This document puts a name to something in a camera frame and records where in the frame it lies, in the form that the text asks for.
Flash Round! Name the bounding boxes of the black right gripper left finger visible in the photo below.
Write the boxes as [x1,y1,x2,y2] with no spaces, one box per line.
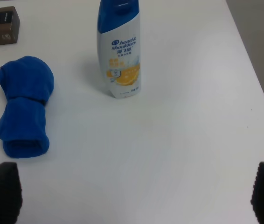
[0,162,22,224]

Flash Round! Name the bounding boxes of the brown cardboard box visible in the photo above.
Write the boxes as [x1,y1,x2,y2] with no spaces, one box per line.
[0,6,20,45]

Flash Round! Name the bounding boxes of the white blue shampoo bottle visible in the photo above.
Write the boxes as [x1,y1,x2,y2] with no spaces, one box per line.
[97,0,141,98]

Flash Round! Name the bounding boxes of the rolled blue towel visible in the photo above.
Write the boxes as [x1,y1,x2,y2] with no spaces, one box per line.
[0,56,54,158]

